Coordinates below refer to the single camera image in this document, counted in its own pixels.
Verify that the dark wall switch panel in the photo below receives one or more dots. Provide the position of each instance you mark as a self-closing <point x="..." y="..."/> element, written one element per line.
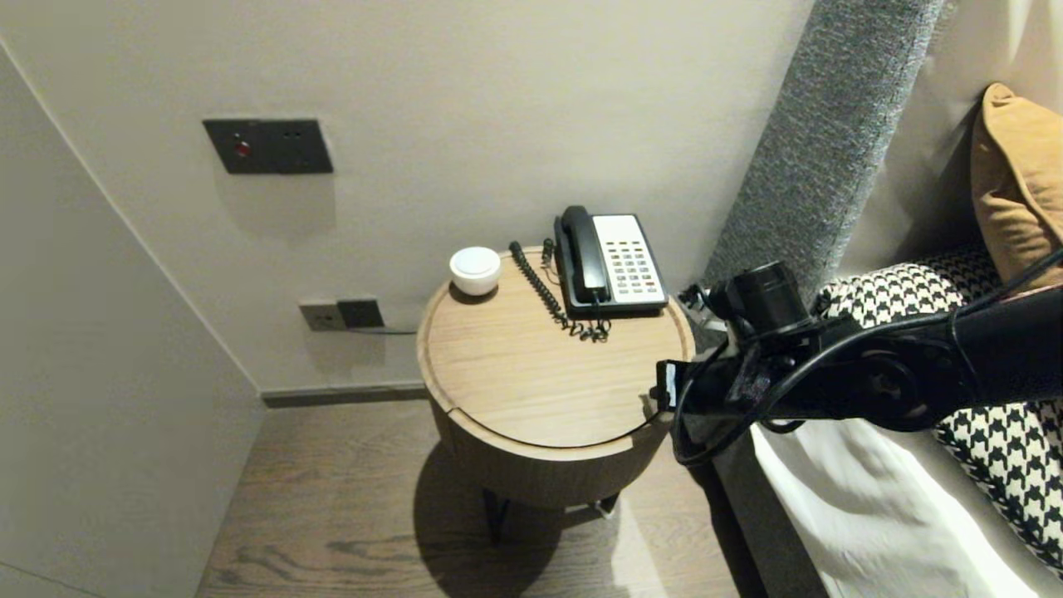
<point x="268" y="146"/>

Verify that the white bed sheet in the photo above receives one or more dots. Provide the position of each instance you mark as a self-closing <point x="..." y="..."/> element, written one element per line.
<point x="847" y="523"/>

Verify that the white round puck device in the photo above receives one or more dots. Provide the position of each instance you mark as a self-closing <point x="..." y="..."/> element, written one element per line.
<point x="475" y="270"/>

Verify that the black and white telephone base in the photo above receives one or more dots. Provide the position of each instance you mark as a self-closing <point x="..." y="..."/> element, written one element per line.
<point x="631" y="266"/>

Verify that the black white houndstooth pillow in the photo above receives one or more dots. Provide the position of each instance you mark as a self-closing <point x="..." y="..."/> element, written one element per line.
<point x="897" y="295"/>

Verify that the grey upholstered headboard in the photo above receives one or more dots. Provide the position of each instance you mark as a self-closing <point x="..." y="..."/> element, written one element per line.
<point x="822" y="149"/>

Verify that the beige wall power outlet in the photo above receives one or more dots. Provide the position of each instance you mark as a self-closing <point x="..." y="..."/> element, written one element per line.
<point x="320" y="316"/>

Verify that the round wooden nightstand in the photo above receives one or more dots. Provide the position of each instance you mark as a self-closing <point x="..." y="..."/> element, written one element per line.
<point x="540" y="374"/>

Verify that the grey upholstered bed frame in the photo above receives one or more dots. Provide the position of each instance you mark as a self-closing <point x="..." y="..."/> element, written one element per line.
<point x="772" y="540"/>

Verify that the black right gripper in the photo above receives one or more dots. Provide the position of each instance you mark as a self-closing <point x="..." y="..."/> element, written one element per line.
<point x="722" y="386"/>

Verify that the dark wall outlet plate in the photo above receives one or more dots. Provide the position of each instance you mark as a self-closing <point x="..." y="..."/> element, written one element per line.
<point x="361" y="314"/>

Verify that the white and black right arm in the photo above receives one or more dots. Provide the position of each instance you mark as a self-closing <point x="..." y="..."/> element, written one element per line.
<point x="996" y="349"/>

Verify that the mustard brown cushion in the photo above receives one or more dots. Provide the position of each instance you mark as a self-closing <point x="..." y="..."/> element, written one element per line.
<point x="1017" y="191"/>

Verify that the black telephone handset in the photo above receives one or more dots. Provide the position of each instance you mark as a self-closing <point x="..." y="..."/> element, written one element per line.
<point x="581" y="256"/>

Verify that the grey wall baseboard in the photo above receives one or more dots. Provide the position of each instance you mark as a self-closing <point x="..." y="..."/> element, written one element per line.
<point x="349" y="396"/>

